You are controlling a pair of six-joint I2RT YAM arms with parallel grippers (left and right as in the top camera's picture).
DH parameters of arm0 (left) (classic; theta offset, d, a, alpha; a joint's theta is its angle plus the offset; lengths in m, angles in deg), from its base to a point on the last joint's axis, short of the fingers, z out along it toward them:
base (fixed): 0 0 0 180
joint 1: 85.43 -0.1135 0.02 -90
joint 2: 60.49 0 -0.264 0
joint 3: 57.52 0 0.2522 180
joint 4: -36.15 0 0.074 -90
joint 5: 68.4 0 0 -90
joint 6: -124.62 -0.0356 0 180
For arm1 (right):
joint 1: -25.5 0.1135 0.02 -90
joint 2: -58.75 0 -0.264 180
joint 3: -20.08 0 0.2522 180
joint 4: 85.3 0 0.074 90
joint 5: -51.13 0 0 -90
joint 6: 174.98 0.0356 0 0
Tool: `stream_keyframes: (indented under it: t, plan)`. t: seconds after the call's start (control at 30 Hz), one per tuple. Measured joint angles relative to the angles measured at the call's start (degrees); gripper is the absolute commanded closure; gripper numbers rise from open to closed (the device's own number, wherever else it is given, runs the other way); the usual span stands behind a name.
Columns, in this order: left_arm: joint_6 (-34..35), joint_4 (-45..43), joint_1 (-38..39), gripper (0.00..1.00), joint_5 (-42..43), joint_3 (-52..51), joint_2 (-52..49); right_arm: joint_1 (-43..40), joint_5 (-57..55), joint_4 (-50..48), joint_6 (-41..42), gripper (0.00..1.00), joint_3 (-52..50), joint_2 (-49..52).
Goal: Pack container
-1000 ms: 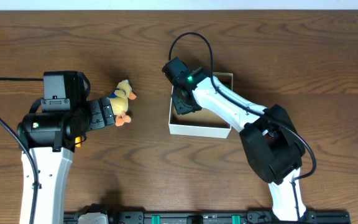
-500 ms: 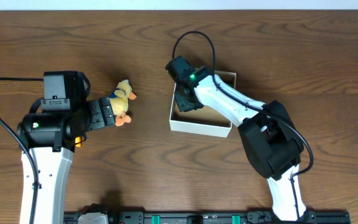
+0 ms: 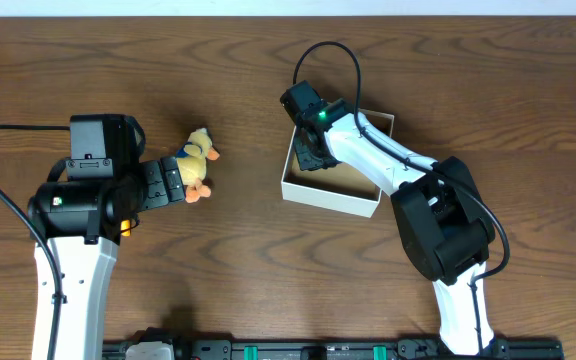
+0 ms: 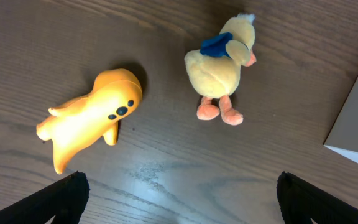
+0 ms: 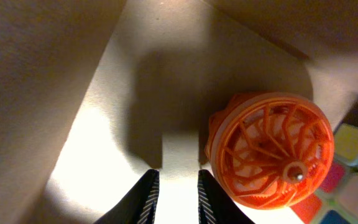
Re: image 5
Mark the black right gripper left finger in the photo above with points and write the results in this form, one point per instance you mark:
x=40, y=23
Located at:
x=138, y=205

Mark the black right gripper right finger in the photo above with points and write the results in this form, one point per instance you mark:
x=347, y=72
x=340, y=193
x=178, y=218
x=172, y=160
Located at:
x=214, y=204

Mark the white cardboard box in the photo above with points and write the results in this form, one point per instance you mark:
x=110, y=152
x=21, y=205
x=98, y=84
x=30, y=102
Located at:
x=94, y=93

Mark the colourful puzzle cube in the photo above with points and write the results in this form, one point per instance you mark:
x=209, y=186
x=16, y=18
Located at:
x=336, y=200

